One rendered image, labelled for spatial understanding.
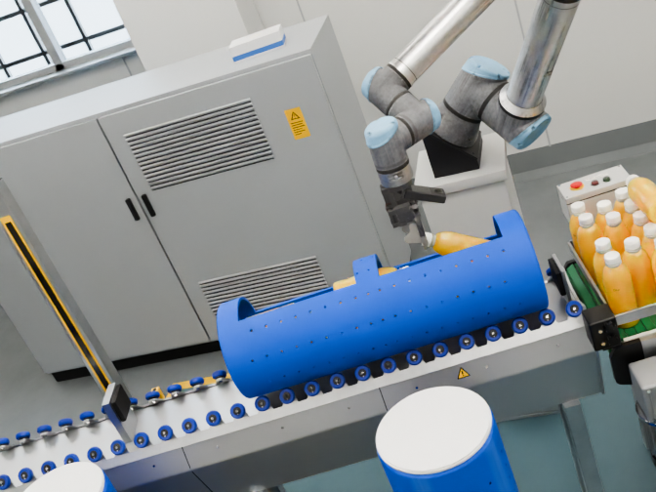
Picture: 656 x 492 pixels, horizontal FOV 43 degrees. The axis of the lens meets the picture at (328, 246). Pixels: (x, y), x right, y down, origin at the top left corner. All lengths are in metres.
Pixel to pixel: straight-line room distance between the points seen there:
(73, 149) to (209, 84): 0.78
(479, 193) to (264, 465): 1.15
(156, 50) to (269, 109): 1.30
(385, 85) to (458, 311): 0.63
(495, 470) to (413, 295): 0.51
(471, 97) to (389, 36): 2.14
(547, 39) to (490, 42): 2.40
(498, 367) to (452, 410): 0.38
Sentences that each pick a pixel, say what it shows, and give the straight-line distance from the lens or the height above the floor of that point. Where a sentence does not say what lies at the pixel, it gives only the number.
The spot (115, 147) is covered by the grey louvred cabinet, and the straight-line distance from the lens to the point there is 4.08.
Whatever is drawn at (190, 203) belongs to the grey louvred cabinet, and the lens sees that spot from 4.08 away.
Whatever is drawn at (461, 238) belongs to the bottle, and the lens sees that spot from 2.32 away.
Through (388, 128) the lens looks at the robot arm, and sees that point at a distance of 2.14.
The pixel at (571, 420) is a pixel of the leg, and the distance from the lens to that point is 2.59.
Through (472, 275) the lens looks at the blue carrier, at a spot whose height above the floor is 1.17.
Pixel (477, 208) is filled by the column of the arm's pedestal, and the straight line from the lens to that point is 2.92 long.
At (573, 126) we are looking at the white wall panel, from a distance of 5.10.
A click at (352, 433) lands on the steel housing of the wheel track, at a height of 0.78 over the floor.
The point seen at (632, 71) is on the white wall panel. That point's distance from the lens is 5.02.
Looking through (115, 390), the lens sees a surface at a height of 1.08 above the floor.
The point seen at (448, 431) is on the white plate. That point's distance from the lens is 1.97.
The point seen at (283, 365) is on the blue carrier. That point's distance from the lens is 2.28.
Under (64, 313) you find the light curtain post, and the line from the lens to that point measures 2.81.
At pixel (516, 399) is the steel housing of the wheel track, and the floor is 0.71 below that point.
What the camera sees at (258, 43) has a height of 1.50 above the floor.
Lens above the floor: 2.35
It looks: 27 degrees down
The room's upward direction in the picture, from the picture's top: 22 degrees counter-clockwise
